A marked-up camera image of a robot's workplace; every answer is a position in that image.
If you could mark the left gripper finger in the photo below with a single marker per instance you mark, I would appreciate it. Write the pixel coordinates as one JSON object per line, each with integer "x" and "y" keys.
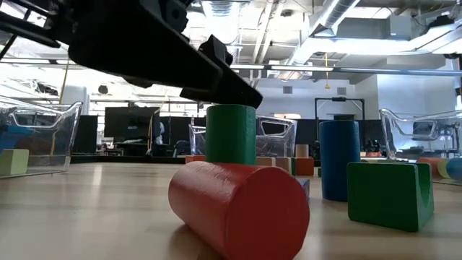
{"x": 162, "y": 61}
{"x": 216, "y": 50}

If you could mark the clear plastic bin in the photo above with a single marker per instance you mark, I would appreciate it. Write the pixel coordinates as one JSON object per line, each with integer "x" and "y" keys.
{"x": 43, "y": 144}
{"x": 274, "y": 141}
{"x": 415, "y": 137}

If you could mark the green plank block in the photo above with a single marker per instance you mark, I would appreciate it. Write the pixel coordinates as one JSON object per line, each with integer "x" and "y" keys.
{"x": 294, "y": 166}

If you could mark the short pink plank block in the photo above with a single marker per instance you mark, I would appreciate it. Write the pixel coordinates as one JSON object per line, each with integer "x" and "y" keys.
{"x": 305, "y": 166}

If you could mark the blue arch block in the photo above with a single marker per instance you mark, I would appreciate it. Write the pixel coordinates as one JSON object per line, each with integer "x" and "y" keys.
{"x": 14, "y": 137}

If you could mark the red cylinder block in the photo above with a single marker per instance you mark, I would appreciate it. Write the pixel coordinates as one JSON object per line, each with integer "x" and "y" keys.
{"x": 249, "y": 213}
{"x": 429, "y": 166}

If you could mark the small light green block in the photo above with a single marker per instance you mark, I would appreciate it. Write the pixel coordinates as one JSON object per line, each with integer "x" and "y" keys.
{"x": 14, "y": 161}

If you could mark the large green block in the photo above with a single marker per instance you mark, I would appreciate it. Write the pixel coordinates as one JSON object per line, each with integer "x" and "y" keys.
{"x": 386, "y": 195}

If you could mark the light green cylinder block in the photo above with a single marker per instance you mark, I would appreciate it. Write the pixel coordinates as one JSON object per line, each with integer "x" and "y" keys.
{"x": 441, "y": 168}

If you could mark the long ceiling light strip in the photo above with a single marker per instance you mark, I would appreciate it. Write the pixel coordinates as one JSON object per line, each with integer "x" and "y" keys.
{"x": 307, "y": 67}

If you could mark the silver ceiling air duct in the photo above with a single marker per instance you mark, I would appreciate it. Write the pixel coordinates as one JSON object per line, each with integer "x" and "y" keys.
{"x": 220, "y": 9}

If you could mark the black metal stand frame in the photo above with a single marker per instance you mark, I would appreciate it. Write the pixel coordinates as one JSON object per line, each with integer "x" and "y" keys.
{"x": 339, "y": 99}

